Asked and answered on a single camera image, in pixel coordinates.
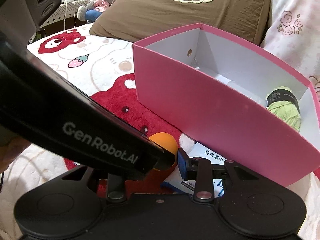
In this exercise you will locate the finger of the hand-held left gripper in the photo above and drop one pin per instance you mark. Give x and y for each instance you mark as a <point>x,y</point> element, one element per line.
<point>157,160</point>

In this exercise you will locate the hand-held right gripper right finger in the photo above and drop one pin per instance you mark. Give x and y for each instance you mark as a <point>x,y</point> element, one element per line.
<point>182,165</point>

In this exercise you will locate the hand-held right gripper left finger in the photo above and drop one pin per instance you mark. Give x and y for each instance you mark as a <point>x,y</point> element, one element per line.
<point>116,187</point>

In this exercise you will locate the orange makeup sponge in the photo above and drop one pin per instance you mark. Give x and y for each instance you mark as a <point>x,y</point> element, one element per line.
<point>162,140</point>

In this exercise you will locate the blue white wet wipes pack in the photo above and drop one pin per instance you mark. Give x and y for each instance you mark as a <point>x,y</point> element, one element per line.
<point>212,156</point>

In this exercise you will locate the pink cardboard box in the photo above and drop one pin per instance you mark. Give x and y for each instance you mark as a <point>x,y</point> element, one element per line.
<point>200,105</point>

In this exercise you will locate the green yarn ball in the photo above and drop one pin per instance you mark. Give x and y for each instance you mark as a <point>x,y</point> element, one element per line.
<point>285,110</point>

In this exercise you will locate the person's left hand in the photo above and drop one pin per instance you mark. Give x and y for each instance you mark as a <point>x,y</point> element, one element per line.
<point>12,152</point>

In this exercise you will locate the red bear printed blanket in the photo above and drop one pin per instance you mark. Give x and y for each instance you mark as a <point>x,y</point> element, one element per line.
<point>105,60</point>

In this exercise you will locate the patterned nightstand cover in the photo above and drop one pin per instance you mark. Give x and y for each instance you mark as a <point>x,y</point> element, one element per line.
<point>67,12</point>

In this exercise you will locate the grey plush toy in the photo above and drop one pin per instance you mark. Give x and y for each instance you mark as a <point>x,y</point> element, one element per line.
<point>100,2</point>

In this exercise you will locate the brown pillow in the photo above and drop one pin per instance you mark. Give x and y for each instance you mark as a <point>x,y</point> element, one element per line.
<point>175,17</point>

